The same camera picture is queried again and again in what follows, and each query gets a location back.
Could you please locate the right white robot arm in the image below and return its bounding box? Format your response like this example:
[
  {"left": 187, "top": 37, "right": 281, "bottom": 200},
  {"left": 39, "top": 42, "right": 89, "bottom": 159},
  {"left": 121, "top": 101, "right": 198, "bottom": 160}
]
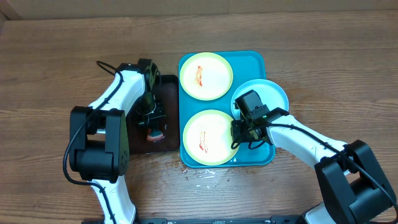
[{"left": 231, "top": 108, "right": 397, "bottom": 223}]

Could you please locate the black rectangular tray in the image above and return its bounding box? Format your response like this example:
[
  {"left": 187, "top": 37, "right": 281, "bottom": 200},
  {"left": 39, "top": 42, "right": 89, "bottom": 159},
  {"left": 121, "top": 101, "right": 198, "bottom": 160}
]
[{"left": 126, "top": 75, "right": 180, "bottom": 154}]

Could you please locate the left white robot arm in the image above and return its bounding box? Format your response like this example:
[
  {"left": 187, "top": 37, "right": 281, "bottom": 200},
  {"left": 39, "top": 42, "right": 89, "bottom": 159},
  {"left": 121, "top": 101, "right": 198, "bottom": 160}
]
[{"left": 62, "top": 58, "right": 165, "bottom": 223}]

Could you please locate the teal plastic tray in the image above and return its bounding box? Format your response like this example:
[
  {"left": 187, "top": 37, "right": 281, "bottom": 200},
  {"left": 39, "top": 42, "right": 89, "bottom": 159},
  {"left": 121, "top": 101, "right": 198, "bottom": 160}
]
[{"left": 178, "top": 50, "right": 276, "bottom": 167}]

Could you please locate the yellow-green plate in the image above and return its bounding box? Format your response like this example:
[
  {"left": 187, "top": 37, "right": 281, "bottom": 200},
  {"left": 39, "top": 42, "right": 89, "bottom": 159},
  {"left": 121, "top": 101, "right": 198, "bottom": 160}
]
[
  {"left": 179, "top": 52, "right": 234, "bottom": 101},
  {"left": 183, "top": 110, "right": 238, "bottom": 166}
]

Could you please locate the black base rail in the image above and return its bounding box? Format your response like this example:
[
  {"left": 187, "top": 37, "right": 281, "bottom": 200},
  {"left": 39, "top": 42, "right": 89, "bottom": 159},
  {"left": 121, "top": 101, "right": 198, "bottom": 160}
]
[{"left": 134, "top": 215, "right": 307, "bottom": 224}]

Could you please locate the green and orange sponge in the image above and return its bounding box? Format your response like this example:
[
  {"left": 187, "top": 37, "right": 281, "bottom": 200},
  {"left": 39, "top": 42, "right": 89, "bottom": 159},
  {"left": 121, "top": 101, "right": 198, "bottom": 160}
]
[{"left": 146, "top": 128, "right": 164, "bottom": 142}]

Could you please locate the light blue plate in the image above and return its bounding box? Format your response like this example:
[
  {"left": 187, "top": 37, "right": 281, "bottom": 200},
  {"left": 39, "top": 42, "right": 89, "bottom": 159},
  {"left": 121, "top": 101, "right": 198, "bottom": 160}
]
[{"left": 231, "top": 79, "right": 289, "bottom": 119}]

